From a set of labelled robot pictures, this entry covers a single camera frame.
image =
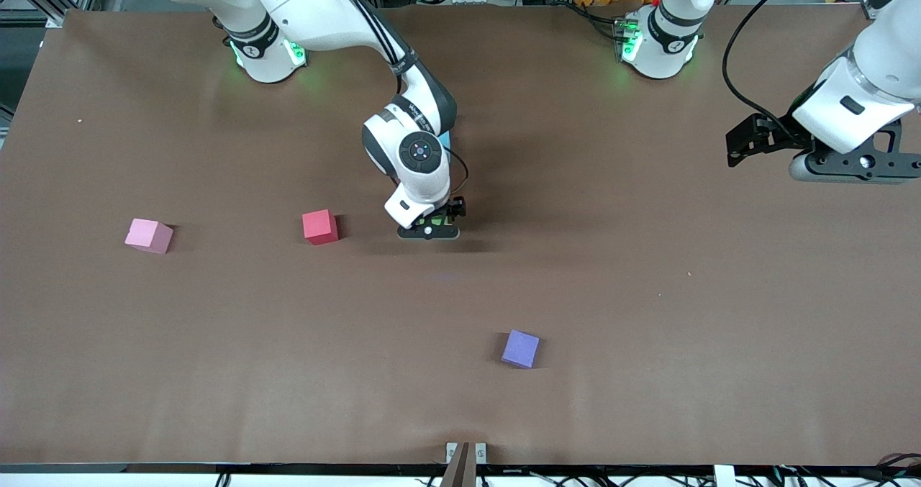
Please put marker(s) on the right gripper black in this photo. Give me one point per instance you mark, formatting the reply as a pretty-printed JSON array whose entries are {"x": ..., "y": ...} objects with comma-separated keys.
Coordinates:
[{"x": 455, "y": 210}]

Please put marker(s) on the silver metal bracket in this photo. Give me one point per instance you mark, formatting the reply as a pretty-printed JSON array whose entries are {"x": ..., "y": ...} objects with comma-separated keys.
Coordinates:
[{"x": 451, "y": 449}]

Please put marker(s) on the purple foam cube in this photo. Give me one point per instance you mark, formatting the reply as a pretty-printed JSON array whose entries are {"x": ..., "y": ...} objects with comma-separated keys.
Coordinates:
[{"x": 520, "y": 348}]

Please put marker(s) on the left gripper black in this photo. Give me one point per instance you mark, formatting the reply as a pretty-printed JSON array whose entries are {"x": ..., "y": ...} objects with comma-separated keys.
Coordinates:
[{"x": 780, "y": 139}]

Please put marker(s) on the brown table cover sheet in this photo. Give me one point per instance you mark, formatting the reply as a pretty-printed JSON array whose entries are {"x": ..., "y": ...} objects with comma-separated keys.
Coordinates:
[{"x": 216, "y": 401}]

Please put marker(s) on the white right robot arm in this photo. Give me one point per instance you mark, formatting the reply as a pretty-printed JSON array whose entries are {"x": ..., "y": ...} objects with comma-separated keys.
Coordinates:
[{"x": 421, "y": 178}]

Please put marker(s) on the pink foam cube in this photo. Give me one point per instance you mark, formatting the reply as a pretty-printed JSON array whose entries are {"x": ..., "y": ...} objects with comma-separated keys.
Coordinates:
[{"x": 147, "y": 234}]

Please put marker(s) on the light blue foam cube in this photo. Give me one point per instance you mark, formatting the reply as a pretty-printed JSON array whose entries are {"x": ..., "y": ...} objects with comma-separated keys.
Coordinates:
[{"x": 446, "y": 140}]

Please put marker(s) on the white post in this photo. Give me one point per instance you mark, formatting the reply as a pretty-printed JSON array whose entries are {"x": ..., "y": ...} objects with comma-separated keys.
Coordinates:
[{"x": 720, "y": 477}]

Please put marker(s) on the green foam cube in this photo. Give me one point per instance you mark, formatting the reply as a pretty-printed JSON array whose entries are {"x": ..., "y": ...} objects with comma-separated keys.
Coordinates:
[{"x": 440, "y": 221}]

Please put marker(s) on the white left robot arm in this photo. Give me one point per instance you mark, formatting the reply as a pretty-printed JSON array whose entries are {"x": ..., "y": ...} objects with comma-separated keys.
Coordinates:
[{"x": 665, "y": 48}]

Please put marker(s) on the red foam cube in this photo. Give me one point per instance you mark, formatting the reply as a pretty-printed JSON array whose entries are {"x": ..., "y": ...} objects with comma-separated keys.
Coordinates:
[{"x": 319, "y": 226}]

